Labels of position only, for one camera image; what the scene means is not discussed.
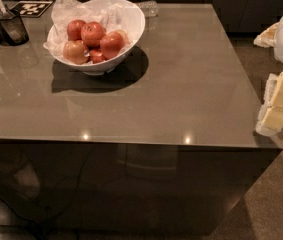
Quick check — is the fiducial marker card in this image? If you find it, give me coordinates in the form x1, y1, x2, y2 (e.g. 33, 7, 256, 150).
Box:
12, 1, 52, 18

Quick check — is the yellowish red apple front left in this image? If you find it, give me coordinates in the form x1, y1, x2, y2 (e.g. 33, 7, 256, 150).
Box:
63, 40, 89, 65

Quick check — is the red apple back left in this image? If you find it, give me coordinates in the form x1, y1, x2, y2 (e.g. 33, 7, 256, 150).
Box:
67, 20, 86, 40

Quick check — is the black scoop container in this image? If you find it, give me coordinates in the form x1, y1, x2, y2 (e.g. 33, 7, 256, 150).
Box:
0, 0, 29, 46

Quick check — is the white crumpled paper liner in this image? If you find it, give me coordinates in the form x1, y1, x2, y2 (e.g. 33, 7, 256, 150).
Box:
43, 0, 134, 65

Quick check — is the white ceramic bowl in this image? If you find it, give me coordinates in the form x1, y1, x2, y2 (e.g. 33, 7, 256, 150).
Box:
46, 0, 147, 77

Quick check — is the red apple top centre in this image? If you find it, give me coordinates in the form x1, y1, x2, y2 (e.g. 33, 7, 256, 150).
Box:
81, 21, 106, 47

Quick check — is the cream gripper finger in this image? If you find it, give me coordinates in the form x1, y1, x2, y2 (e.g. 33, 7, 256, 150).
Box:
253, 23, 278, 48

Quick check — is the cream foam padded gripper finger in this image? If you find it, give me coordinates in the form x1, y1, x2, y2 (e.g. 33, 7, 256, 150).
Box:
255, 71, 283, 136

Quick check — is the red apple right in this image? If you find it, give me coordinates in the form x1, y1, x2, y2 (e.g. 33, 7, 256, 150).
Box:
100, 31, 125, 59

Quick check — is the small red apple bottom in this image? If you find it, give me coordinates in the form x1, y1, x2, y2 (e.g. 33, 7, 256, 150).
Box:
89, 49, 106, 64

